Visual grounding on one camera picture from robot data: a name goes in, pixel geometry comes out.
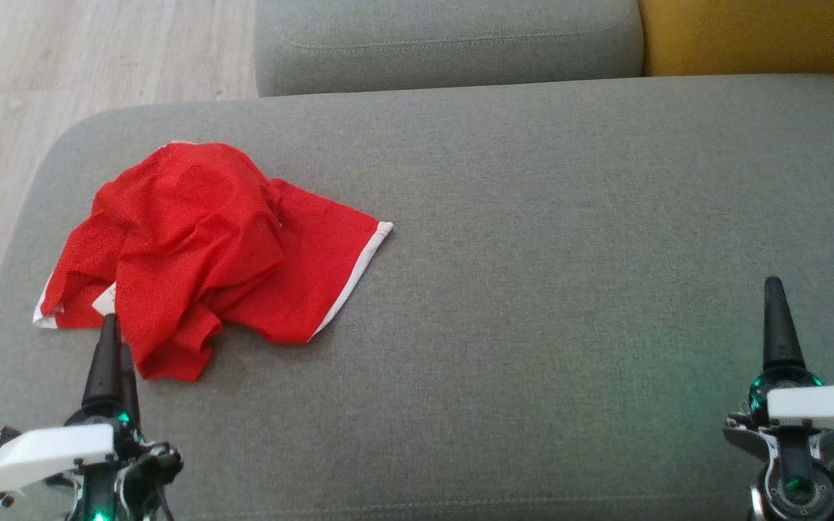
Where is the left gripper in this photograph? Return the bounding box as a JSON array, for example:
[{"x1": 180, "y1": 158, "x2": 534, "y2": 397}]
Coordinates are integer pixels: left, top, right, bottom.
[{"x1": 0, "y1": 313, "x2": 183, "y2": 501}]

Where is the big yellow sofa back cushion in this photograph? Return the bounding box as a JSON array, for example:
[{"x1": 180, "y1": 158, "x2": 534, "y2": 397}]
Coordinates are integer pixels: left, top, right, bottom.
[{"x1": 639, "y1": 0, "x2": 834, "y2": 77}]

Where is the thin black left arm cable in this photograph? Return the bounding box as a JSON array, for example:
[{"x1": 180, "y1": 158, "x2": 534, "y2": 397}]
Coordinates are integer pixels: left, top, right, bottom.
[{"x1": 153, "y1": 483, "x2": 176, "y2": 521}]

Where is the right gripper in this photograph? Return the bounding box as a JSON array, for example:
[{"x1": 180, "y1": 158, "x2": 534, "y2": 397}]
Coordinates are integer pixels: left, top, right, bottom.
[{"x1": 723, "y1": 277, "x2": 834, "y2": 464}]

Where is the large grey sofa seat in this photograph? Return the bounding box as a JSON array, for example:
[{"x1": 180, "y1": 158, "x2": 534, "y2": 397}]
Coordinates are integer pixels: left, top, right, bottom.
[{"x1": 0, "y1": 75, "x2": 834, "y2": 521}]

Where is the red garment with thin stripes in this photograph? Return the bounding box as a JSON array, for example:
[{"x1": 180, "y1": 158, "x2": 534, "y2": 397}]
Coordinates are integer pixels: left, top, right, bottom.
[{"x1": 33, "y1": 141, "x2": 289, "y2": 382}]

